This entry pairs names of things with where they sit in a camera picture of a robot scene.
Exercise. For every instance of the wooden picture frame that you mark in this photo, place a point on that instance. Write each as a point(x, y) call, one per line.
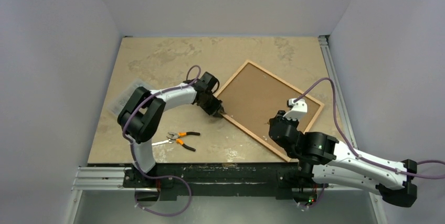
point(252, 93)

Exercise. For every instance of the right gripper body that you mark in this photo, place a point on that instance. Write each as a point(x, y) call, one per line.
point(281, 123)

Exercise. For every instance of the small silver wrench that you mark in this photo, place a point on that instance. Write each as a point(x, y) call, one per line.
point(167, 141)

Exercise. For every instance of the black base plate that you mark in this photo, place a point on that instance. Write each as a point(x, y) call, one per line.
point(282, 181)

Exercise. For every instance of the clear plastic organizer box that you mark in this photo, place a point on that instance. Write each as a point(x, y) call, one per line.
point(117, 104)

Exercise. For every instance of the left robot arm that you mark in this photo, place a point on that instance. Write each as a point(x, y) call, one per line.
point(141, 115)

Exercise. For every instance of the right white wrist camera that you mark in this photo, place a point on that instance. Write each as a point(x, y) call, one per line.
point(297, 109)

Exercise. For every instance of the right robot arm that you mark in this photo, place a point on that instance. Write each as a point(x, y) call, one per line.
point(323, 159)

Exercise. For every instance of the aluminium rail frame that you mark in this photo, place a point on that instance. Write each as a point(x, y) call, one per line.
point(99, 197)

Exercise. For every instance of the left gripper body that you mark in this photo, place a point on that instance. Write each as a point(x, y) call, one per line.
point(211, 105)

